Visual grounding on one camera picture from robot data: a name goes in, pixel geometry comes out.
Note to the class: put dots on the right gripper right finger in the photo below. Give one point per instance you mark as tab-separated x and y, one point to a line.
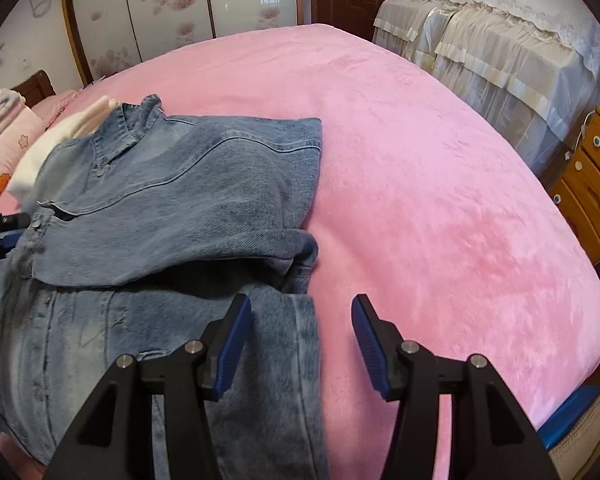
492	437

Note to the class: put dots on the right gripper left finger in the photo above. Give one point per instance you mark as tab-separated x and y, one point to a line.
111	436

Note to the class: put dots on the blue denim jacket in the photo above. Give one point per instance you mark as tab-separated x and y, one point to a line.
141	234

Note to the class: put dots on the white folded fleece garment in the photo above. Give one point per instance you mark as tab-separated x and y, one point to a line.
73	127

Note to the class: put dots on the pink folded quilt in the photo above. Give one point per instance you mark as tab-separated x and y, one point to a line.
15	140

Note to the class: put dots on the dark wooden headboard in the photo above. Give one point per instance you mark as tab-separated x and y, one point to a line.
36	88

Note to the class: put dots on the pink bed blanket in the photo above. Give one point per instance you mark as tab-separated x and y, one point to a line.
420	204

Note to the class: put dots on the floral sliding wardrobe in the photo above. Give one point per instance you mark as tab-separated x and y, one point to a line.
108	36

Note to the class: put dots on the wooden drawer cabinet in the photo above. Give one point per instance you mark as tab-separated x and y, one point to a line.
577	192

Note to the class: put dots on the lace covered furniture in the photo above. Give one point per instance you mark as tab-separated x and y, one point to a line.
530	68

